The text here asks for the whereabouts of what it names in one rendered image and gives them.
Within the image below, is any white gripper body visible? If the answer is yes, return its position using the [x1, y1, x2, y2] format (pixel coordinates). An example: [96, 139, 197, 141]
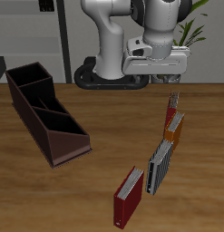
[122, 45, 190, 76]

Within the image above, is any red book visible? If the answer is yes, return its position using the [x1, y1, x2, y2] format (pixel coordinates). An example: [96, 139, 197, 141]
[164, 91, 180, 129]
[112, 165, 145, 230]

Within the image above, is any orange book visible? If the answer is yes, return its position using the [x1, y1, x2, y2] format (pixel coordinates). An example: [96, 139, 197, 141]
[163, 111, 186, 153]

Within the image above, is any black white striped book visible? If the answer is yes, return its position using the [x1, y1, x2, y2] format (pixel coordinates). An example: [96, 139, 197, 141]
[145, 139, 174, 196]

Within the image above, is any dark brown desk caddy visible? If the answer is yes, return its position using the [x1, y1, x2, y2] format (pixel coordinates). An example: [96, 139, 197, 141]
[5, 61, 93, 169]

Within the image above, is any green pot plant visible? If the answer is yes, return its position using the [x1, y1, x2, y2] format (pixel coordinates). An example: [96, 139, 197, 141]
[172, 0, 210, 48]

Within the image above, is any small black box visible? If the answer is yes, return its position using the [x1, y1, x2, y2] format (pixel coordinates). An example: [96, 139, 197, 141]
[38, 0, 56, 13]

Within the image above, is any flat black base plate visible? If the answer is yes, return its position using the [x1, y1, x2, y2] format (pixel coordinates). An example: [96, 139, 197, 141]
[73, 56, 151, 91]

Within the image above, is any dark grey post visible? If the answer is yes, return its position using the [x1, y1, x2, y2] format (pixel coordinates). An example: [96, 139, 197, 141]
[56, 0, 73, 84]

